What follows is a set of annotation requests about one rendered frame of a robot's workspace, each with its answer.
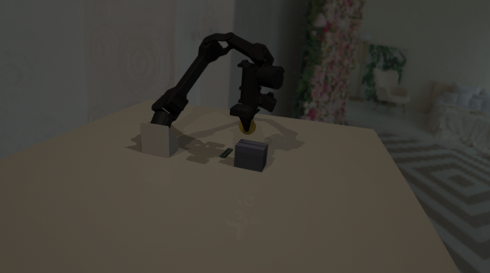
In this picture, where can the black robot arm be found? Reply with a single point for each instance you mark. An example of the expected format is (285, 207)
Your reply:
(262, 72)

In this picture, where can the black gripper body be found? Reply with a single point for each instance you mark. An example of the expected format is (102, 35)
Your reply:
(248, 94)

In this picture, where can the thin gold coin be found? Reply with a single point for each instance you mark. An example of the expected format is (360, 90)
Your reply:
(251, 128)

